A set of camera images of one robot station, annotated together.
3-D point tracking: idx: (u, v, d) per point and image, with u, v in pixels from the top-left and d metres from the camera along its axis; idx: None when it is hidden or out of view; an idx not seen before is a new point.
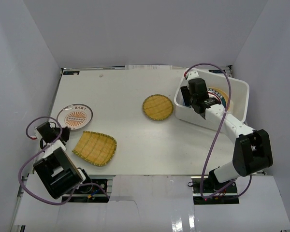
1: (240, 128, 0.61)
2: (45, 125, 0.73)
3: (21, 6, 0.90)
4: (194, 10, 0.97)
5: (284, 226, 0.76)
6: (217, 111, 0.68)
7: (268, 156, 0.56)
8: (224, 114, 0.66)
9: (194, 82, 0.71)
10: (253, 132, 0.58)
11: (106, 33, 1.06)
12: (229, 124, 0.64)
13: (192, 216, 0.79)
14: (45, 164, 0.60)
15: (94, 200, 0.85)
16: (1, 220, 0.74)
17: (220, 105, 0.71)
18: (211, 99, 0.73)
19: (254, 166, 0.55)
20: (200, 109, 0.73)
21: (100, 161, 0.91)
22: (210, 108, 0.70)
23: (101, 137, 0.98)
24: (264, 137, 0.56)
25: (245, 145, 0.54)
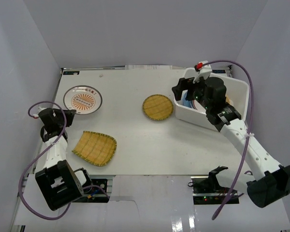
1: (266, 161, 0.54)
2: (47, 117, 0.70)
3: (21, 6, 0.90)
4: (194, 10, 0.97)
5: (284, 226, 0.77)
6: (238, 131, 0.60)
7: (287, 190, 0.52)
8: (247, 138, 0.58)
9: (213, 87, 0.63)
10: (280, 167, 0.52)
11: (106, 32, 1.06)
12: (253, 152, 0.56)
13: (192, 216, 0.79)
14: (46, 173, 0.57)
15: (94, 200, 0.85)
16: (1, 220, 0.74)
17: (240, 120, 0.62)
18: (230, 109, 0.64)
19: (272, 198, 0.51)
20: (216, 121, 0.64)
21: (100, 161, 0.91)
22: (229, 123, 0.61)
23: (101, 137, 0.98)
24: None
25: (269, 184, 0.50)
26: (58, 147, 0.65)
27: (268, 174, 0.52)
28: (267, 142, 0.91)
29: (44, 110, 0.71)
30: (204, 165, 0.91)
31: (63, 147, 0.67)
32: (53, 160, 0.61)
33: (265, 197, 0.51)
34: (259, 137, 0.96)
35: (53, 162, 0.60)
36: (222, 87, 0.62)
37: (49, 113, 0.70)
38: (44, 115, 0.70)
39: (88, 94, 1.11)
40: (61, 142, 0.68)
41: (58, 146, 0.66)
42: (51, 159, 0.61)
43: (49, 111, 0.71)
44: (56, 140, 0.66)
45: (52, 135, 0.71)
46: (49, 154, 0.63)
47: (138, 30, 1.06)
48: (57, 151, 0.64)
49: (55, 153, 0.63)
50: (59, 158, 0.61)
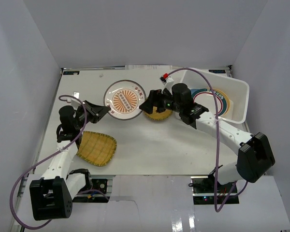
1: (238, 136, 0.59)
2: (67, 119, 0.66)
3: (21, 6, 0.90)
4: (194, 10, 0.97)
5: (284, 226, 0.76)
6: (209, 120, 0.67)
7: (271, 157, 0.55)
8: (216, 123, 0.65)
9: (179, 92, 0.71)
10: (252, 137, 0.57)
11: (106, 32, 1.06)
12: (225, 133, 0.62)
13: (192, 216, 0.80)
14: (41, 184, 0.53)
15: (94, 200, 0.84)
16: (1, 220, 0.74)
17: (208, 113, 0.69)
18: (198, 107, 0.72)
19: (260, 169, 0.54)
20: (189, 120, 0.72)
21: (100, 161, 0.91)
22: (199, 117, 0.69)
23: (101, 137, 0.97)
24: (263, 141, 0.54)
25: (249, 154, 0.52)
26: (65, 156, 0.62)
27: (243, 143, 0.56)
28: None
29: (65, 109, 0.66)
30: (204, 165, 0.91)
31: (68, 156, 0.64)
32: (54, 171, 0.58)
33: (251, 168, 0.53)
34: None
35: (53, 173, 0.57)
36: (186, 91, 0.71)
37: (69, 116, 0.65)
38: (64, 115, 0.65)
39: (135, 95, 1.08)
40: (70, 151, 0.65)
41: (65, 154, 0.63)
42: (52, 169, 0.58)
43: (70, 113, 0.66)
44: (65, 148, 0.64)
45: (67, 137, 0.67)
46: (52, 162, 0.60)
47: (137, 30, 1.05)
48: (62, 160, 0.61)
49: (58, 164, 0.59)
50: (59, 171, 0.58)
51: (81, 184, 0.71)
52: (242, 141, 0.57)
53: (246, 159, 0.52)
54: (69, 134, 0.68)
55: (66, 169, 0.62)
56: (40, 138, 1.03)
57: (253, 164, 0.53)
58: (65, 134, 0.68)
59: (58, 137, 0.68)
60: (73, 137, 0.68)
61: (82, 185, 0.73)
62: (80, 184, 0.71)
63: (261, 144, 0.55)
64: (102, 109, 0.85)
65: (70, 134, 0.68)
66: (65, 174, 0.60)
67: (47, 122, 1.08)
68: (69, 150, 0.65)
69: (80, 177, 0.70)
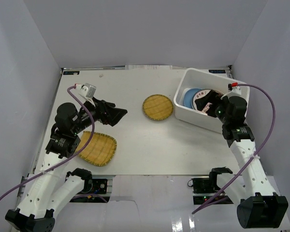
1: (261, 184, 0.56)
2: (63, 122, 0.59)
3: (21, 6, 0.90)
4: (194, 10, 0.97)
5: (284, 226, 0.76)
6: (245, 150, 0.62)
7: (275, 221, 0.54)
8: (250, 159, 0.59)
9: (234, 105, 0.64)
10: (273, 195, 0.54)
11: (106, 32, 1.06)
12: (251, 172, 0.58)
13: (192, 216, 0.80)
14: (17, 216, 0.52)
15: (94, 200, 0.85)
16: (1, 220, 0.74)
17: (251, 142, 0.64)
18: (245, 129, 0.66)
19: (256, 224, 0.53)
20: (228, 136, 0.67)
21: (100, 161, 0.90)
22: (239, 141, 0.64)
23: (101, 137, 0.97)
24: (280, 206, 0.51)
25: (257, 210, 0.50)
26: (47, 181, 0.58)
27: (258, 195, 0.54)
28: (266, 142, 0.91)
29: (65, 110, 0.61)
30: (204, 166, 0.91)
31: (53, 180, 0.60)
32: (31, 203, 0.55)
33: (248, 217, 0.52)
34: (260, 137, 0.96)
35: (30, 207, 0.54)
36: (243, 107, 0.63)
37: (65, 119, 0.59)
38: (60, 116, 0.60)
39: None
40: (54, 172, 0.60)
41: (47, 180, 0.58)
42: (30, 200, 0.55)
43: (67, 116, 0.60)
44: (48, 171, 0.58)
45: (57, 143, 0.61)
46: (33, 188, 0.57)
47: (137, 30, 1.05)
48: (43, 186, 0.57)
49: (37, 194, 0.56)
50: (37, 204, 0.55)
51: (77, 189, 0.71)
52: (259, 193, 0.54)
53: (252, 212, 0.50)
54: (62, 139, 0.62)
55: (48, 194, 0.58)
56: (40, 138, 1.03)
57: (253, 217, 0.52)
58: (58, 138, 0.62)
59: (50, 139, 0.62)
60: (63, 145, 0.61)
61: (81, 188, 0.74)
62: (77, 189, 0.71)
63: (275, 207, 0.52)
64: (118, 112, 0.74)
65: (63, 139, 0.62)
66: (46, 199, 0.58)
67: (47, 122, 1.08)
68: (52, 172, 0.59)
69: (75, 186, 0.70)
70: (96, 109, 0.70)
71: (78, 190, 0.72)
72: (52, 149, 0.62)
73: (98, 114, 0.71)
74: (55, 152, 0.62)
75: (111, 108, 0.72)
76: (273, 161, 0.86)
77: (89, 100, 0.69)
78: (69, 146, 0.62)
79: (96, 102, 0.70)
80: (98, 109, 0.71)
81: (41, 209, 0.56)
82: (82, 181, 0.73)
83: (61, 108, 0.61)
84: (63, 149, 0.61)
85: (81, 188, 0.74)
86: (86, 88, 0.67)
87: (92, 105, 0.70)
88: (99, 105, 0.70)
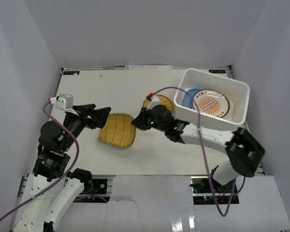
1: (220, 136, 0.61)
2: (47, 143, 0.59)
3: (22, 6, 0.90)
4: (194, 10, 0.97)
5: (284, 226, 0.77)
6: (192, 131, 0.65)
7: (258, 146, 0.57)
8: (199, 132, 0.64)
9: (160, 114, 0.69)
10: (233, 134, 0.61)
11: (106, 33, 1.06)
12: (208, 137, 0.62)
13: (192, 216, 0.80)
14: None
15: (94, 200, 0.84)
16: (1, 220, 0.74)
17: (189, 124, 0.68)
18: (181, 123, 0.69)
19: (253, 162, 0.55)
20: (176, 137, 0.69)
21: (126, 142, 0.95)
22: (182, 132, 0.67)
23: (127, 118, 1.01)
24: (245, 134, 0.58)
25: (236, 151, 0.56)
26: (38, 205, 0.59)
27: (228, 143, 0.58)
28: (266, 142, 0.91)
29: (49, 130, 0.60)
30: (204, 166, 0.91)
31: (45, 202, 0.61)
32: (25, 227, 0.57)
33: (244, 168, 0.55)
34: (259, 137, 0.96)
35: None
36: (166, 111, 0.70)
37: (50, 140, 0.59)
38: (45, 138, 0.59)
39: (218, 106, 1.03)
40: (45, 195, 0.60)
41: (38, 204, 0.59)
42: (24, 225, 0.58)
43: (51, 137, 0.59)
44: (37, 195, 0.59)
45: (44, 165, 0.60)
46: (25, 213, 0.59)
47: (137, 30, 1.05)
48: (35, 211, 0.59)
49: (30, 219, 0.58)
50: (31, 228, 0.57)
51: (75, 194, 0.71)
52: (226, 141, 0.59)
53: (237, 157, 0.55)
54: (48, 160, 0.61)
55: (42, 216, 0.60)
56: None
57: (246, 158, 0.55)
58: (45, 159, 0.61)
59: (37, 161, 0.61)
60: (50, 166, 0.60)
61: (81, 190, 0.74)
62: (75, 195, 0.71)
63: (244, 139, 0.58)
64: (102, 112, 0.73)
65: (50, 160, 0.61)
66: (41, 221, 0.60)
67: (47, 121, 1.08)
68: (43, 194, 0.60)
69: (72, 193, 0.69)
70: (80, 117, 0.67)
71: (76, 195, 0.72)
72: (40, 172, 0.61)
73: (83, 121, 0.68)
74: (43, 174, 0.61)
75: (95, 113, 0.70)
76: (272, 161, 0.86)
77: (70, 110, 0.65)
78: (57, 166, 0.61)
79: (77, 110, 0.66)
80: (81, 116, 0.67)
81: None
82: (81, 183, 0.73)
83: (42, 129, 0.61)
84: (50, 170, 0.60)
85: (80, 191, 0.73)
86: (62, 100, 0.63)
87: (74, 114, 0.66)
88: (82, 112, 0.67)
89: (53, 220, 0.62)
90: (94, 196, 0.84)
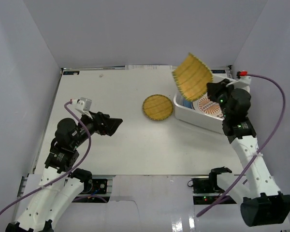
1: (265, 183, 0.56)
2: (61, 137, 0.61)
3: (22, 6, 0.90)
4: (194, 10, 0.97)
5: (284, 226, 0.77)
6: (247, 147, 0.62)
7: (281, 219, 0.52)
8: (253, 156, 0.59)
9: (237, 100, 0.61)
10: (278, 194, 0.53)
11: (106, 32, 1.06)
12: (255, 172, 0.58)
13: (192, 216, 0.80)
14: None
15: (94, 200, 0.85)
16: (1, 220, 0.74)
17: (252, 138, 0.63)
18: (246, 124, 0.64)
19: (260, 221, 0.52)
20: (229, 132, 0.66)
21: (186, 87, 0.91)
22: (240, 137, 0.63)
23: (201, 67, 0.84)
24: (286, 203, 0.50)
25: (263, 208, 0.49)
26: (45, 196, 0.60)
27: (263, 195, 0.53)
28: (266, 142, 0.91)
29: (65, 125, 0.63)
30: (204, 166, 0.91)
31: (51, 194, 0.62)
32: (30, 217, 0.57)
33: (253, 219, 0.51)
34: (259, 137, 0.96)
35: (29, 221, 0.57)
36: (247, 102, 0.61)
37: (65, 134, 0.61)
38: (61, 131, 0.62)
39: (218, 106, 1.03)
40: (53, 187, 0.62)
41: (45, 194, 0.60)
42: (29, 214, 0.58)
43: (67, 131, 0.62)
44: (46, 186, 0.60)
45: (56, 158, 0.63)
46: (32, 202, 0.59)
47: (137, 30, 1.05)
48: (41, 201, 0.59)
49: (36, 209, 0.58)
50: (36, 218, 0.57)
51: (76, 193, 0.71)
52: (264, 193, 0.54)
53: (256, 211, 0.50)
54: (60, 154, 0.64)
55: (47, 208, 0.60)
56: (40, 138, 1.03)
57: (260, 216, 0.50)
58: (57, 152, 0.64)
59: (50, 153, 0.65)
60: (61, 160, 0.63)
61: (81, 190, 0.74)
62: (75, 194, 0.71)
63: (280, 203, 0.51)
64: (114, 122, 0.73)
65: (62, 154, 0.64)
66: (45, 213, 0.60)
67: (47, 121, 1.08)
68: (51, 186, 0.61)
69: (73, 191, 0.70)
70: (93, 122, 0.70)
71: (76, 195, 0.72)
72: (52, 164, 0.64)
73: (95, 126, 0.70)
74: (54, 166, 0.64)
75: (108, 120, 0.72)
76: (272, 162, 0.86)
77: (87, 114, 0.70)
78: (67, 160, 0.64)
79: (93, 114, 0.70)
80: (94, 121, 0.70)
81: (40, 222, 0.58)
82: (81, 183, 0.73)
83: (60, 123, 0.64)
84: (62, 163, 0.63)
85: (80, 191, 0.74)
86: (82, 102, 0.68)
87: (89, 118, 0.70)
88: (96, 117, 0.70)
89: (52, 218, 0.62)
90: (94, 196, 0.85)
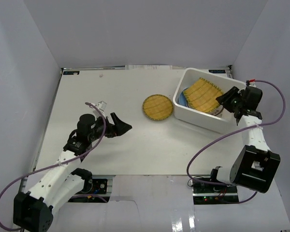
1: (258, 142, 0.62)
2: (82, 127, 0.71)
3: (21, 7, 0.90)
4: (194, 10, 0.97)
5: (284, 226, 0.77)
6: (250, 122, 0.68)
7: (267, 181, 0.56)
8: (253, 125, 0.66)
9: (249, 89, 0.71)
10: (266, 154, 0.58)
11: (106, 33, 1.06)
12: (250, 135, 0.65)
13: (192, 216, 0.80)
14: (25, 199, 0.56)
15: (94, 200, 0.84)
16: (1, 220, 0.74)
17: (258, 119, 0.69)
18: (255, 112, 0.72)
19: (246, 176, 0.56)
20: (238, 115, 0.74)
21: (196, 104, 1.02)
22: (247, 116, 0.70)
23: (212, 88, 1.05)
24: (272, 159, 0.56)
25: (250, 155, 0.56)
26: (60, 171, 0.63)
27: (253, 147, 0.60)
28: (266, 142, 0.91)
29: (86, 118, 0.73)
30: (204, 166, 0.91)
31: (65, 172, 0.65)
32: (42, 188, 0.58)
33: (239, 167, 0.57)
34: None
35: (40, 191, 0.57)
36: (258, 93, 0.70)
37: (85, 125, 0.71)
38: (82, 123, 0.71)
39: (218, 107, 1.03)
40: (68, 166, 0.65)
41: (61, 170, 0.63)
42: (41, 186, 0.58)
43: (87, 123, 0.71)
44: (64, 164, 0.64)
45: (74, 145, 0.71)
46: (46, 176, 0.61)
47: (137, 30, 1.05)
48: (55, 176, 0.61)
49: (49, 181, 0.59)
50: (48, 189, 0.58)
51: (75, 191, 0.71)
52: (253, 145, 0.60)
53: (243, 157, 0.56)
54: (78, 143, 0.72)
55: (58, 185, 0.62)
56: (40, 138, 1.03)
57: (246, 166, 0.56)
58: (75, 141, 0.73)
59: (68, 142, 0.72)
60: (79, 148, 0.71)
61: (79, 188, 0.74)
62: (75, 191, 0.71)
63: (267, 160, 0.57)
64: (124, 125, 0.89)
65: (79, 143, 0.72)
66: (55, 189, 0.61)
67: (47, 121, 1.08)
68: (68, 165, 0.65)
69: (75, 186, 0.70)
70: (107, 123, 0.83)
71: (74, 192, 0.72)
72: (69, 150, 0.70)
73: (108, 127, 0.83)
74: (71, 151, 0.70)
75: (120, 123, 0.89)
76: None
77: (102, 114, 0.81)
78: (83, 149, 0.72)
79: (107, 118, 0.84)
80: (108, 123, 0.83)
81: (49, 196, 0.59)
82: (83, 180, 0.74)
83: (81, 117, 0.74)
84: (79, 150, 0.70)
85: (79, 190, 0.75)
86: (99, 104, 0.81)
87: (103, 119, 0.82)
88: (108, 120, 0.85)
89: (54, 205, 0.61)
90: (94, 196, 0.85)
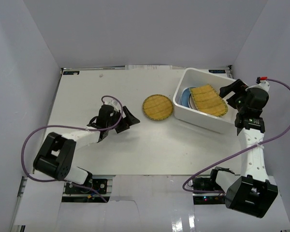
1: (256, 169, 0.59)
2: (104, 112, 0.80)
3: (22, 7, 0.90)
4: (194, 11, 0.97)
5: (284, 226, 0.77)
6: (250, 137, 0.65)
7: (261, 210, 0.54)
8: (254, 145, 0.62)
9: (253, 94, 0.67)
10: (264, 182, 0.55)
11: (106, 33, 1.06)
12: (249, 157, 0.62)
13: (192, 216, 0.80)
14: (56, 139, 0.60)
15: (94, 200, 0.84)
16: (1, 221, 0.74)
17: (260, 133, 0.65)
18: (259, 122, 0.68)
19: (241, 203, 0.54)
20: (239, 124, 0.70)
21: (200, 106, 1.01)
22: (248, 129, 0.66)
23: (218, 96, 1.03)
24: (269, 190, 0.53)
25: (245, 188, 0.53)
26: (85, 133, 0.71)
27: (250, 177, 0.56)
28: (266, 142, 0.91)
29: (107, 106, 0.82)
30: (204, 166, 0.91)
31: (88, 138, 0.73)
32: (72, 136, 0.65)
33: (235, 197, 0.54)
34: None
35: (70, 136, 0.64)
36: (262, 100, 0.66)
37: (106, 111, 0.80)
38: (104, 108, 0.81)
39: None
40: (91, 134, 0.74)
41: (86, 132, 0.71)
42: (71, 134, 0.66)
43: (108, 110, 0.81)
44: (90, 129, 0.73)
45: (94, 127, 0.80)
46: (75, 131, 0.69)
47: (137, 30, 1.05)
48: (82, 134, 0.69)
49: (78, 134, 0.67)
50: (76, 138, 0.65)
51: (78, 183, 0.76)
52: (251, 175, 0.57)
53: (239, 189, 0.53)
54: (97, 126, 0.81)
55: (80, 143, 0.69)
56: (40, 138, 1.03)
57: (242, 196, 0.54)
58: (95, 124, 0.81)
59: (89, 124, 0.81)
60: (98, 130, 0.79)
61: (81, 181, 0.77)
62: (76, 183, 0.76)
63: (264, 189, 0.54)
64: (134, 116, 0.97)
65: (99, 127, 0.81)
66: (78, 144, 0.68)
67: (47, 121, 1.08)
68: (92, 133, 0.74)
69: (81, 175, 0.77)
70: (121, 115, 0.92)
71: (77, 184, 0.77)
72: None
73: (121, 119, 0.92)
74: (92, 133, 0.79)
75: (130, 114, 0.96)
76: (272, 162, 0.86)
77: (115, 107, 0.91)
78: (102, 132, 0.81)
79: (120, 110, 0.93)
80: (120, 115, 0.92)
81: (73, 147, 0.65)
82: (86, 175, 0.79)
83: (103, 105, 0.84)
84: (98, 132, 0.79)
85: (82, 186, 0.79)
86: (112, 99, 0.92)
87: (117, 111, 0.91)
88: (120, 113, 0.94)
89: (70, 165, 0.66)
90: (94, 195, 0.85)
